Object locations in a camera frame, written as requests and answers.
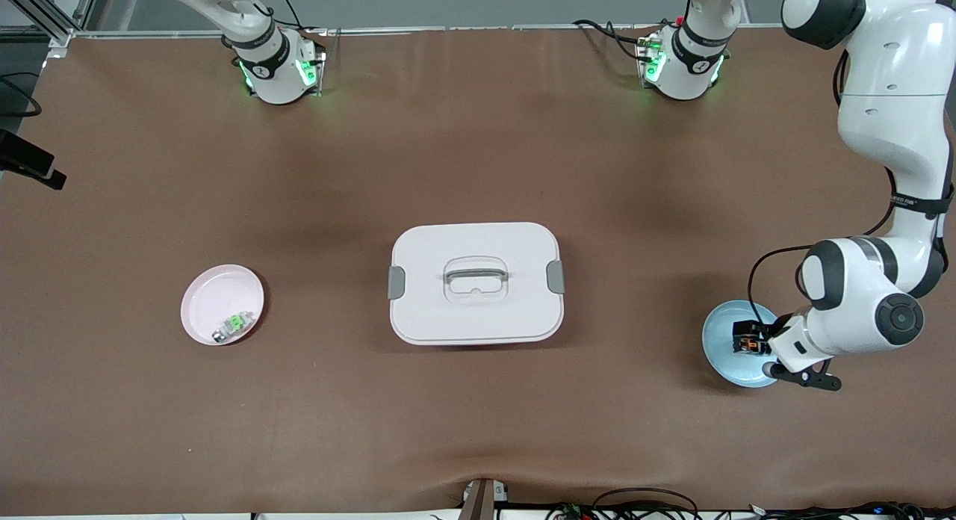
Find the white lidded storage box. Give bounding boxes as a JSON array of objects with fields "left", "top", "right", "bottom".
[{"left": 388, "top": 221, "right": 566, "bottom": 347}]

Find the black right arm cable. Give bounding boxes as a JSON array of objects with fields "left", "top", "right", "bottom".
[{"left": 0, "top": 73, "right": 43, "bottom": 119}]

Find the black left base cable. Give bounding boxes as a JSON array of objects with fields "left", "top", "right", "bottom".
[{"left": 574, "top": 18, "right": 651, "bottom": 61}]

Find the brown table mat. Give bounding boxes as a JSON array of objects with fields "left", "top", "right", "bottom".
[{"left": 0, "top": 25, "right": 956, "bottom": 517}]

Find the brown camera mount post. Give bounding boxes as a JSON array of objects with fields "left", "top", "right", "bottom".
[{"left": 459, "top": 477, "right": 510, "bottom": 520}]

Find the black looped cable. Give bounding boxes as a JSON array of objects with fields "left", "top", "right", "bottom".
[{"left": 594, "top": 488, "right": 699, "bottom": 520}]

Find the white and green switch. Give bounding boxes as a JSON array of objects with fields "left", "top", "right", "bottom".
[{"left": 211, "top": 311, "right": 258, "bottom": 344}]

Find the aluminium frame strut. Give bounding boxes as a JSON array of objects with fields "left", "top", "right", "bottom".
[{"left": 0, "top": 0, "right": 102, "bottom": 49}]

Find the black right base cable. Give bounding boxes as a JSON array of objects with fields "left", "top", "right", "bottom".
[{"left": 278, "top": 0, "right": 327, "bottom": 58}]

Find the black and orange switch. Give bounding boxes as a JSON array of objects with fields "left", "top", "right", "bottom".
[{"left": 733, "top": 321, "right": 770, "bottom": 356}]

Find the grey box lid handle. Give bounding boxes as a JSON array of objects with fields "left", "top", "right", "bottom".
[{"left": 444, "top": 256, "right": 510, "bottom": 285}]

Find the black base cable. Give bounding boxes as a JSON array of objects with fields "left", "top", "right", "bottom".
[
  {"left": 278, "top": 0, "right": 327, "bottom": 58},
  {"left": 574, "top": 18, "right": 651, "bottom": 61}
]

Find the light blue round plate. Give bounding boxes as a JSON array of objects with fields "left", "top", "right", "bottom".
[{"left": 701, "top": 300, "right": 785, "bottom": 389}]

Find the pink round plate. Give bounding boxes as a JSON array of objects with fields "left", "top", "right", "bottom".
[{"left": 180, "top": 264, "right": 266, "bottom": 347}]

